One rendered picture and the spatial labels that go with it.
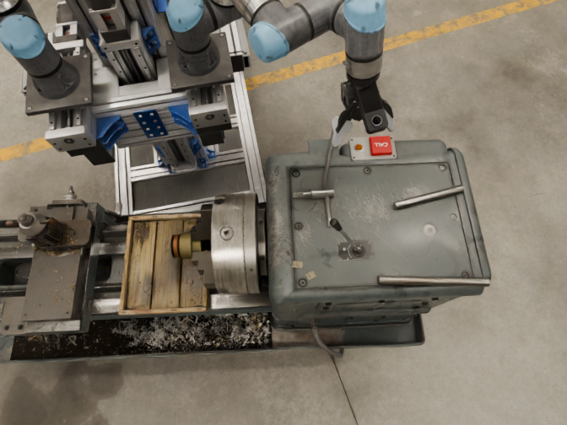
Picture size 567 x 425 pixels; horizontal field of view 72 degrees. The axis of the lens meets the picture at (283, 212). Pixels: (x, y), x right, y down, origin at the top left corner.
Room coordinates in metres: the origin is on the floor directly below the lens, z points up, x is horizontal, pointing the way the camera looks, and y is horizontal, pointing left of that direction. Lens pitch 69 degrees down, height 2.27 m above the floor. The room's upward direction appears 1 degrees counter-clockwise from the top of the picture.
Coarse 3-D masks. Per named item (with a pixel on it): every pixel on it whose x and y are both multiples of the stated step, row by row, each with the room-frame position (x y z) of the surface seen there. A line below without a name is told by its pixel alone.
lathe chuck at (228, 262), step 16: (224, 208) 0.42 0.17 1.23; (240, 208) 0.42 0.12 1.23; (224, 224) 0.37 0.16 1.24; (240, 224) 0.37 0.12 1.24; (224, 240) 0.33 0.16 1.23; (240, 240) 0.33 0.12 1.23; (224, 256) 0.29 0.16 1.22; (240, 256) 0.28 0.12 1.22; (224, 272) 0.25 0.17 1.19; (240, 272) 0.25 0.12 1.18; (240, 288) 0.21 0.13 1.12
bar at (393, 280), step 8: (384, 280) 0.20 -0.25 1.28; (392, 280) 0.20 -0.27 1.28; (400, 280) 0.20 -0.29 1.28; (408, 280) 0.20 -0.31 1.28; (416, 280) 0.20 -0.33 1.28; (424, 280) 0.19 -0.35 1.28; (432, 280) 0.19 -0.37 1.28; (440, 280) 0.19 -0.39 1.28; (448, 280) 0.19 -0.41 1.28; (456, 280) 0.19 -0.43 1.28; (464, 280) 0.19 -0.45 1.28; (472, 280) 0.19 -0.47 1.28; (480, 280) 0.19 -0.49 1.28; (488, 280) 0.19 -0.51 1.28
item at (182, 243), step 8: (176, 240) 0.37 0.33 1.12; (184, 240) 0.36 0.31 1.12; (192, 240) 0.37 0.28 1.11; (200, 240) 0.37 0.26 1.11; (176, 248) 0.34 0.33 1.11; (184, 248) 0.34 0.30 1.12; (192, 248) 0.34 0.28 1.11; (200, 248) 0.34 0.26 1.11; (176, 256) 0.32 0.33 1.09; (184, 256) 0.32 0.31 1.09
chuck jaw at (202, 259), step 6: (192, 252) 0.33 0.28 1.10; (198, 252) 0.33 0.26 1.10; (204, 252) 0.33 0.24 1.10; (210, 252) 0.33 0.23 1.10; (192, 258) 0.31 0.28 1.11; (198, 258) 0.31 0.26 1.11; (204, 258) 0.31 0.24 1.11; (210, 258) 0.31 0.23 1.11; (198, 264) 0.29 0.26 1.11; (204, 264) 0.29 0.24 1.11; (210, 264) 0.29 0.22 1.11; (198, 270) 0.27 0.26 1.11; (204, 270) 0.27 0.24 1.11; (210, 270) 0.27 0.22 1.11; (204, 276) 0.25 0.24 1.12; (210, 276) 0.25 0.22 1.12; (204, 282) 0.23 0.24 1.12; (210, 282) 0.23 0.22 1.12; (222, 288) 0.22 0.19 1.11
